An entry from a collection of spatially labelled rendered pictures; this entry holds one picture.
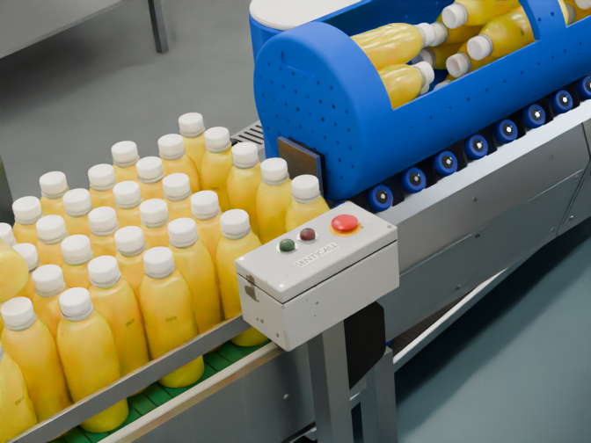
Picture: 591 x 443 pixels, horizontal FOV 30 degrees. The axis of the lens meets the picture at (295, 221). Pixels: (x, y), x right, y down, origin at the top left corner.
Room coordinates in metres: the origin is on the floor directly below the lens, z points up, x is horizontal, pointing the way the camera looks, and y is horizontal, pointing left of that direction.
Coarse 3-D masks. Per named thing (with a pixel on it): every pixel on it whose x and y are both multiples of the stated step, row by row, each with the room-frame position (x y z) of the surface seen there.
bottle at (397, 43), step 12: (396, 24) 1.69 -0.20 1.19; (408, 24) 1.70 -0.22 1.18; (360, 36) 1.64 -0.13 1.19; (372, 36) 1.64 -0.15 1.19; (384, 36) 1.65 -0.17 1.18; (396, 36) 1.65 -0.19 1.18; (408, 36) 1.66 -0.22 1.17; (420, 36) 1.69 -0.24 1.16; (372, 48) 1.62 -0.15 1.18; (384, 48) 1.63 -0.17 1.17; (396, 48) 1.64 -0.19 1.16; (408, 48) 1.65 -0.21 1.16; (420, 48) 1.68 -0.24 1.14; (372, 60) 1.61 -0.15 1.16; (384, 60) 1.63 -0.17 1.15; (396, 60) 1.64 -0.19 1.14; (408, 60) 1.66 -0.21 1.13
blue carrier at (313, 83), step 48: (384, 0) 1.80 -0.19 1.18; (432, 0) 1.91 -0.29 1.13; (528, 0) 1.72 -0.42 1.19; (288, 48) 1.59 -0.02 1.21; (336, 48) 1.54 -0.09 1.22; (528, 48) 1.67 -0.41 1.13; (576, 48) 1.74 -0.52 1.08; (288, 96) 1.60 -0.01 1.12; (336, 96) 1.50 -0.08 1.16; (384, 96) 1.50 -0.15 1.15; (432, 96) 1.54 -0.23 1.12; (480, 96) 1.60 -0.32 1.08; (528, 96) 1.69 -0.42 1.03; (336, 144) 1.51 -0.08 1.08; (384, 144) 1.47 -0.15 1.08; (432, 144) 1.55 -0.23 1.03; (336, 192) 1.51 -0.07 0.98
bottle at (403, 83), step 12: (384, 72) 1.59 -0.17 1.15; (396, 72) 1.59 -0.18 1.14; (408, 72) 1.60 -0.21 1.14; (420, 72) 1.63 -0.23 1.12; (384, 84) 1.57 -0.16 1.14; (396, 84) 1.57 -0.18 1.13; (408, 84) 1.58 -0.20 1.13; (420, 84) 1.61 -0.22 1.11; (396, 96) 1.57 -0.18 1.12; (408, 96) 1.58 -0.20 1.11
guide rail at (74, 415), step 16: (224, 320) 1.22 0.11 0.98; (240, 320) 1.22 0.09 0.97; (208, 336) 1.19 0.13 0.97; (224, 336) 1.20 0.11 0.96; (176, 352) 1.16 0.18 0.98; (192, 352) 1.17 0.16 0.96; (144, 368) 1.13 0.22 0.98; (160, 368) 1.14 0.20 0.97; (176, 368) 1.16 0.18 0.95; (112, 384) 1.10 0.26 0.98; (128, 384) 1.11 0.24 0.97; (144, 384) 1.13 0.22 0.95; (80, 400) 1.08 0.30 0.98; (96, 400) 1.09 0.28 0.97; (112, 400) 1.10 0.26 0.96; (64, 416) 1.06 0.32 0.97; (80, 416) 1.07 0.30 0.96; (32, 432) 1.03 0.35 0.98; (48, 432) 1.04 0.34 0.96
